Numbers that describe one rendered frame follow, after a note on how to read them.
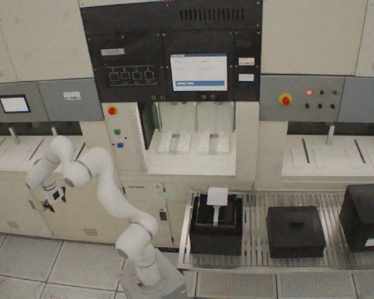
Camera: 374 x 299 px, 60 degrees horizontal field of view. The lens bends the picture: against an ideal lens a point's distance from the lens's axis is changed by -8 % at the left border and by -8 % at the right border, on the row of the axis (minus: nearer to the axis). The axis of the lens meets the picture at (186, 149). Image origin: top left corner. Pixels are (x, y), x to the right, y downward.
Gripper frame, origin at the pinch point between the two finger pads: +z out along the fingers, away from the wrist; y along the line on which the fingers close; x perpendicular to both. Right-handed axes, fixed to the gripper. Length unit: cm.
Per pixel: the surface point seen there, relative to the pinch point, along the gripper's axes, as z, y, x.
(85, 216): 60, 33, 32
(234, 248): 18, 33, -92
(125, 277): 25, -7, -48
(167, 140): 11, 89, -14
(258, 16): -85, 85, -79
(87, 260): 101, 18, 31
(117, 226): 70, 43, 10
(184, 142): 11, 92, -26
